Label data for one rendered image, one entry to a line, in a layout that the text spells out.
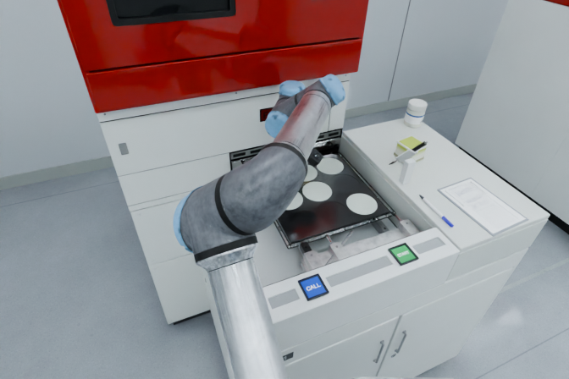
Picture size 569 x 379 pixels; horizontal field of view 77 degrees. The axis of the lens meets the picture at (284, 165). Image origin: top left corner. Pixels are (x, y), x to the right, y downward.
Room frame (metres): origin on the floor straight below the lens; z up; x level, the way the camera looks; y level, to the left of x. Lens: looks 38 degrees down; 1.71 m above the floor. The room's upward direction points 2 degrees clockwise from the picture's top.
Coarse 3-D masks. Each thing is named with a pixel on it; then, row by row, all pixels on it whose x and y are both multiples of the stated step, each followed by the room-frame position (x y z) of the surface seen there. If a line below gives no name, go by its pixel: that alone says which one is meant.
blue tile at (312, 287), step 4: (308, 280) 0.52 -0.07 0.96; (312, 280) 0.52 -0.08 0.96; (316, 280) 0.52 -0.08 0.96; (304, 284) 0.50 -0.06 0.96; (308, 284) 0.50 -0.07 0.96; (312, 284) 0.50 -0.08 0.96; (316, 284) 0.50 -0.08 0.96; (320, 284) 0.50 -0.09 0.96; (304, 288) 0.49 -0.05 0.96; (308, 288) 0.49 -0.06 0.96; (312, 288) 0.49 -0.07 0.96; (316, 288) 0.49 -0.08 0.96; (320, 288) 0.49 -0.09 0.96; (324, 288) 0.49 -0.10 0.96; (308, 292) 0.48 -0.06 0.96; (312, 292) 0.48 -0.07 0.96; (316, 292) 0.48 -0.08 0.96; (320, 292) 0.48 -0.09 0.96; (308, 296) 0.47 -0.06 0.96; (312, 296) 0.47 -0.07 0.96
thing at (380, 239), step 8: (392, 232) 0.75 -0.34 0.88; (400, 232) 0.75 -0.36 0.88; (360, 240) 0.72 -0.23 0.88; (368, 240) 0.72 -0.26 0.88; (376, 240) 0.72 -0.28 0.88; (384, 240) 0.72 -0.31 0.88; (392, 240) 0.72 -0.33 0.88; (352, 248) 0.69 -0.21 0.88; (360, 248) 0.69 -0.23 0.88; (368, 248) 0.69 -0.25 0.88; (320, 256) 0.65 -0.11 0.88; (328, 256) 0.65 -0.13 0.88; (304, 264) 0.63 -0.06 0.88
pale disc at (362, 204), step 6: (348, 198) 0.88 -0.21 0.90; (354, 198) 0.88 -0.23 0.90; (360, 198) 0.88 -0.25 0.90; (366, 198) 0.88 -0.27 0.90; (372, 198) 0.88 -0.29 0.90; (348, 204) 0.85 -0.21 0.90; (354, 204) 0.85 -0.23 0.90; (360, 204) 0.85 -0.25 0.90; (366, 204) 0.85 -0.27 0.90; (372, 204) 0.85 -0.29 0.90; (354, 210) 0.82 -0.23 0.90; (360, 210) 0.82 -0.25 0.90; (366, 210) 0.83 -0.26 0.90; (372, 210) 0.83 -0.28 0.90
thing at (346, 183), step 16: (320, 176) 0.99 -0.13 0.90; (336, 176) 0.99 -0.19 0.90; (352, 176) 0.99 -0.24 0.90; (336, 192) 0.91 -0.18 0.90; (352, 192) 0.91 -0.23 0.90; (368, 192) 0.91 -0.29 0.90; (304, 208) 0.83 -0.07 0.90; (320, 208) 0.83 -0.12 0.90; (336, 208) 0.83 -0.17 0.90; (384, 208) 0.84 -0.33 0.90; (288, 224) 0.75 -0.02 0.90; (304, 224) 0.76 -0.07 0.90; (320, 224) 0.76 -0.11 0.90; (336, 224) 0.76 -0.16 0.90
